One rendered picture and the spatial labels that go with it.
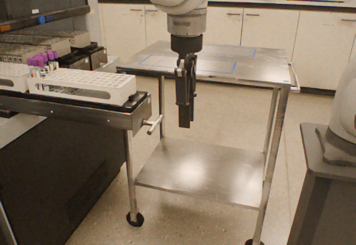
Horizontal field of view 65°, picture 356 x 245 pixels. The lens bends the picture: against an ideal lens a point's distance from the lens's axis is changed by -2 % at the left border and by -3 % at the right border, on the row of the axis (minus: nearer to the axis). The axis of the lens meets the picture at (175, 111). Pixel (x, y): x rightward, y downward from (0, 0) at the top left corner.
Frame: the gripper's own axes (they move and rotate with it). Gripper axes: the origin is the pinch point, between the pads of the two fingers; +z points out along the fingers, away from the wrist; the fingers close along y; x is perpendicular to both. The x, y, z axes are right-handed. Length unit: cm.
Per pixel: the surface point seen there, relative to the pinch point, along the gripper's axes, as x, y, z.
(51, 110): -37.0, 6.8, 0.9
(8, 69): -57, 0, -8
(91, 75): -28.1, -1.8, -7.2
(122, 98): -15.8, 4.3, -4.1
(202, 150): -7, -59, 52
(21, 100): -47.1, 6.8, -1.0
